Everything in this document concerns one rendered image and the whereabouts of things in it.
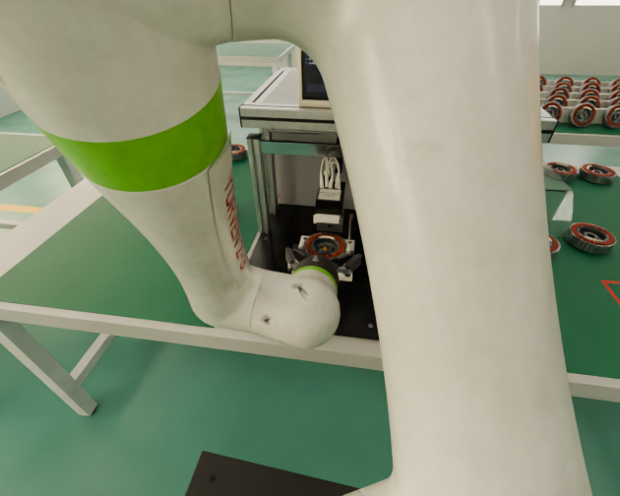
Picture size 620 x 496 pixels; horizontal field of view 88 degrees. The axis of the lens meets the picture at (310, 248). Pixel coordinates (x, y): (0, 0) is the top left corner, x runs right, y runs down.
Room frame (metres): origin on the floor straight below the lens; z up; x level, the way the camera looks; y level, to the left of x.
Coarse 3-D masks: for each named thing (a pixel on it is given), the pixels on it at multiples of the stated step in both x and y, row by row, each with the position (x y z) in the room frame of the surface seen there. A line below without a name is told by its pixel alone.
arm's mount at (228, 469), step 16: (208, 464) 0.14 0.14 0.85; (224, 464) 0.14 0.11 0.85; (240, 464) 0.14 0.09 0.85; (256, 464) 0.14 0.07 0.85; (192, 480) 0.12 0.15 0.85; (208, 480) 0.12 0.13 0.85; (224, 480) 0.12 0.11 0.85; (240, 480) 0.12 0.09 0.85; (256, 480) 0.12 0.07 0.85; (272, 480) 0.12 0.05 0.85; (288, 480) 0.12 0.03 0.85; (304, 480) 0.12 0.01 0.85; (320, 480) 0.12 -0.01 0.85
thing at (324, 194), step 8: (344, 184) 0.80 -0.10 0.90; (320, 192) 0.72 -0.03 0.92; (328, 192) 0.72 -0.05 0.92; (336, 192) 0.72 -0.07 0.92; (320, 200) 0.68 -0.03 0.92; (328, 200) 0.68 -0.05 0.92; (336, 200) 0.68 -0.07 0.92; (320, 208) 0.68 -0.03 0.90; (328, 208) 0.68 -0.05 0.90; (336, 208) 0.67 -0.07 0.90; (320, 216) 0.67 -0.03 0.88; (328, 216) 0.67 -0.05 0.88; (336, 216) 0.67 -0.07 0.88
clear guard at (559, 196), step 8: (544, 168) 0.55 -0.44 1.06; (544, 176) 0.52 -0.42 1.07; (552, 176) 0.52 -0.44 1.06; (544, 184) 0.49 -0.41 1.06; (552, 184) 0.49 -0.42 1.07; (560, 184) 0.49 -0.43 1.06; (552, 192) 0.47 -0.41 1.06; (560, 192) 0.47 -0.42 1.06; (568, 192) 0.47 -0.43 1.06; (552, 200) 0.46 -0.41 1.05; (560, 200) 0.46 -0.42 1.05; (568, 200) 0.46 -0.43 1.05; (552, 208) 0.45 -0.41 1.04; (560, 208) 0.45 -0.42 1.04; (568, 208) 0.45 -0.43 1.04; (552, 216) 0.44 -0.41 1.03; (560, 216) 0.44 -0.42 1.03; (568, 216) 0.44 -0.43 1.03; (552, 224) 0.43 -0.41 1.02; (560, 224) 0.43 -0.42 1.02; (568, 224) 0.43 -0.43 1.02; (552, 232) 0.42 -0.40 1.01; (560, 232) 0.42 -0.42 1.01; (568, 232) 0.42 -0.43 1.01
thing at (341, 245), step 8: (320, 232) 0.69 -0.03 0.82; (328, 232) 0.68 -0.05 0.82; (312, 240) 0.65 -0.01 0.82; (320, 240) 0.66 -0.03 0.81; (328, 240) 0.66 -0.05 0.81; (336, 240) 0.65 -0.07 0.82; (344, 240) 0.65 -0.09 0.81; (304, 248) 0.62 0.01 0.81; (312, 248) 0.62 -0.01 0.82; (320, 248) 0.63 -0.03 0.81; (336, 248) 0.64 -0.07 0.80; (344, 248) 0.62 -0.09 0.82; (328, 256) 0.59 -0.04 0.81; (336, 256) 0.59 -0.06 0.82
